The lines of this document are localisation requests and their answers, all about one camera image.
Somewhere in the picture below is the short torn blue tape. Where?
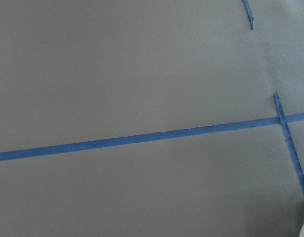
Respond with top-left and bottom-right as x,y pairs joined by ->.
242,0 -> 255,30

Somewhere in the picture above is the blue tape strip lengthwise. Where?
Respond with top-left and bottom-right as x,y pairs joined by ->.
273,92 -> 304,196

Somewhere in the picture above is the blue tape strip crosswise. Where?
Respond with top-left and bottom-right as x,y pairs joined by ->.
0,112 -> 304,162

